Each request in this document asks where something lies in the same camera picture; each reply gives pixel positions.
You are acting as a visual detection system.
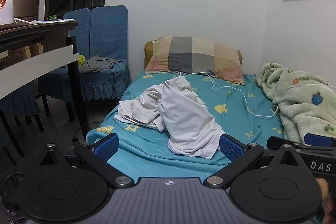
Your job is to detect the white t-shirt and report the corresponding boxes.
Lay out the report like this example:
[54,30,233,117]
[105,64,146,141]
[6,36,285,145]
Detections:
[114,76,224,160]

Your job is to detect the person's right hand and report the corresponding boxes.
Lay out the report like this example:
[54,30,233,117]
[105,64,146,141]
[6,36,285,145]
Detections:
[316,177,335,224]

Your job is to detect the green fleece blanket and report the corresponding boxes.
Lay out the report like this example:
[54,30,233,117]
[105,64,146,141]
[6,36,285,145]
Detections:
[256,63,336,143]

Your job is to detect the teal patterned bed sheet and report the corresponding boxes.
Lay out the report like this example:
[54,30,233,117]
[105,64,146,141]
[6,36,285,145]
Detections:
[87,73,283,180]

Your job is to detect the grey cloth on chair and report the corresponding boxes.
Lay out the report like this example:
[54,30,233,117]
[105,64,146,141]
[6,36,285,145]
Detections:
[78,56,123,73]

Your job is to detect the green apple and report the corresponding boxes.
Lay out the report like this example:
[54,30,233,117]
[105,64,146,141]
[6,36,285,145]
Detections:
[77,55,86,66]

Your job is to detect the brown pillow underneath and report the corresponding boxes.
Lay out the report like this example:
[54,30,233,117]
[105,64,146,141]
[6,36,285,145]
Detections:
[143,41,153,68]

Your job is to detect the plaid pillow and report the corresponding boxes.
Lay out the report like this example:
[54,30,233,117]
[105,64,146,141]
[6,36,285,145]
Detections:
[145,36,245,85]

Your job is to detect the blue covered chair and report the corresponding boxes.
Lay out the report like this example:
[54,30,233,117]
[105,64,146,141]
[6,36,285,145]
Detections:
[39,4,131,102]

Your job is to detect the dark wooden table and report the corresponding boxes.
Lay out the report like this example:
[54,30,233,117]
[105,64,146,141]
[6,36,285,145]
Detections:
[1,20,90,136]

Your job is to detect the white jar with label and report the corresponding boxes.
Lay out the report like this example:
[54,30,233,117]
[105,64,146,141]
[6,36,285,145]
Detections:
[0,0,14,25]

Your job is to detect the white charging cable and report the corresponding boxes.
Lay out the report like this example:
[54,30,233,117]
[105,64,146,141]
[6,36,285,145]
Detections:
[157,70,336,118]

